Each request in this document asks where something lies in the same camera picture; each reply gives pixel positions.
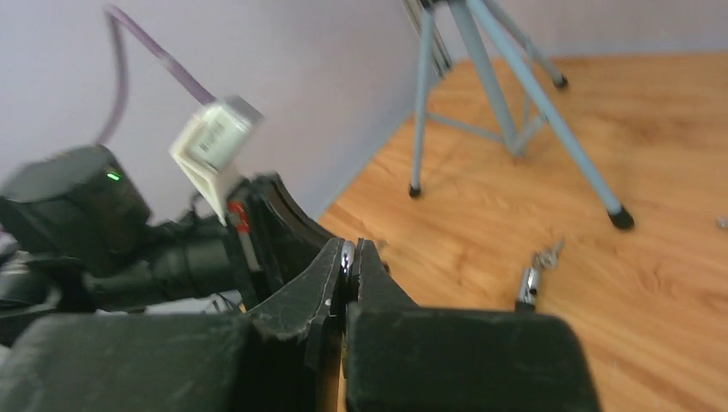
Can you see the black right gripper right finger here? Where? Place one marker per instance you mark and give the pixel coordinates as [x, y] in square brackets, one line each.
[405, 357]

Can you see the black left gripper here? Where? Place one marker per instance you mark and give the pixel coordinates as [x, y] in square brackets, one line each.
[271, 247]

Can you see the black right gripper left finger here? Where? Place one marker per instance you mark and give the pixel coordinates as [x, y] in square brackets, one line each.
[282, 355]

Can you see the green cable lock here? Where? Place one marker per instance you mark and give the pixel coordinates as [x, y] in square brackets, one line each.
[526, 296]

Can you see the cable lock keys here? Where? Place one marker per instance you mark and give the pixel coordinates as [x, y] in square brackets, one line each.
[548, 258]

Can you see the small brass padlock with keys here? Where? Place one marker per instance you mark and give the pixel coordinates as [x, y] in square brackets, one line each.
[347, 259]

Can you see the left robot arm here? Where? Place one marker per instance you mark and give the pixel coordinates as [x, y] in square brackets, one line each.
[82, 242]

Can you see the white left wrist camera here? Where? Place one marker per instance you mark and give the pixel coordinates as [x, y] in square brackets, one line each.
[206, 149]

